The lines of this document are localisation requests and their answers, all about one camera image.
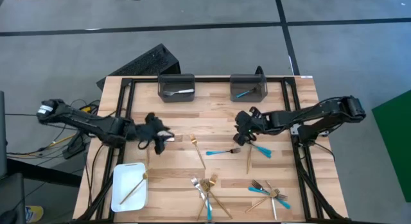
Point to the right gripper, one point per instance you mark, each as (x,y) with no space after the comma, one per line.
(253,123)

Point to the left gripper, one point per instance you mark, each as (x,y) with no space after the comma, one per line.
(149,129)

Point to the gold fork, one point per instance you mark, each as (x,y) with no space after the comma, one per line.
(214,179)
(257,206)
(248,163)
(133,190)
(193,139)
(221,206)

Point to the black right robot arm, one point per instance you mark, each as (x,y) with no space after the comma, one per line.
(321,113)

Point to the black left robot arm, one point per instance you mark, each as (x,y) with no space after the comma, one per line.
(96,126)

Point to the white rectangular tray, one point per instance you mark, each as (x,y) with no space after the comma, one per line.
(128,179)

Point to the grey plastic bin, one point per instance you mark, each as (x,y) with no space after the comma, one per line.
(247,78)
(176,78)

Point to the black perforated case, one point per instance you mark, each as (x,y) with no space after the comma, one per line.
(144,62)

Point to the green panel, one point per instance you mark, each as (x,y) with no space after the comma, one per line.
(395,137)

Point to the yellow and blue object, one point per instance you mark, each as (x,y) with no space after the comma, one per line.
(33,214)

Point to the black furniture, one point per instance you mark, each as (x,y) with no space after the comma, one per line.
(11,198)

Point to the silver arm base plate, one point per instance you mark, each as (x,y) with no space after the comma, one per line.
(295,130)

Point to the black bracket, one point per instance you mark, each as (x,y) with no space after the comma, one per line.
(259,71)

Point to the black aluminium table frame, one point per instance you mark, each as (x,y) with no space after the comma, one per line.
(208,79)

